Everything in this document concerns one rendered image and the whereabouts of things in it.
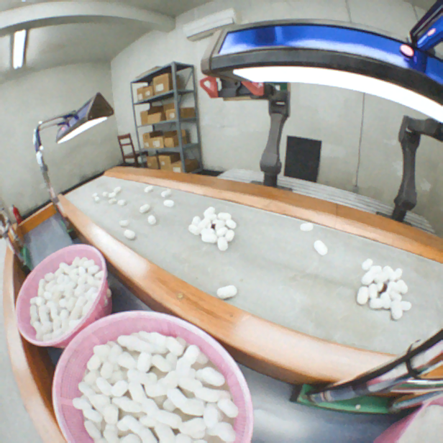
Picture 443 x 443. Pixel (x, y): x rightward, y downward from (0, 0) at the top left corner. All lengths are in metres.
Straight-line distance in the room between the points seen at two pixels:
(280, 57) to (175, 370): 0.36
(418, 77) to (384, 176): 2.34
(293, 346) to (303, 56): 0.30
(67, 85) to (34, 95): 0.80
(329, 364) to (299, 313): 0.10
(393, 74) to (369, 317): 0.32
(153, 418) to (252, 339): 0.17
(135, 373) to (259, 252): 0.31
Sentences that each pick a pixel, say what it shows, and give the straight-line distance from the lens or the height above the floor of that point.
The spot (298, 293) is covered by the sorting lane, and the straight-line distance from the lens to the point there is 0.32.
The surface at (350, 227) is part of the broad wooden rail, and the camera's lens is 0.50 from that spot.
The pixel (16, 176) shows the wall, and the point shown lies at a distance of 4.54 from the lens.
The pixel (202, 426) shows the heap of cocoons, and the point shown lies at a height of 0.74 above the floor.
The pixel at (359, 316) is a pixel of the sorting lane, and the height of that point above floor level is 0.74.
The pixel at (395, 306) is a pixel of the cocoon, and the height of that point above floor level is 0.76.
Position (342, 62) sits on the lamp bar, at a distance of 0.17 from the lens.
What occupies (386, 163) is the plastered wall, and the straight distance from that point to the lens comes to 2.48.
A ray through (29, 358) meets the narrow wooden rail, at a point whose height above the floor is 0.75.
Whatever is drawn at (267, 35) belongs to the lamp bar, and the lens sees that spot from 0.21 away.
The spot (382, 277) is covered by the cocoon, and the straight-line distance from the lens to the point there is 0.40.
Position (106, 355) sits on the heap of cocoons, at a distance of 0.32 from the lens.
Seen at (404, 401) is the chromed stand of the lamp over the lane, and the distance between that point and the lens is 0.34.
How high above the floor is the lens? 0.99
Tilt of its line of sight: 34 degrees down
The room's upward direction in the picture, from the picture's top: 3 degrees counter-clockwise
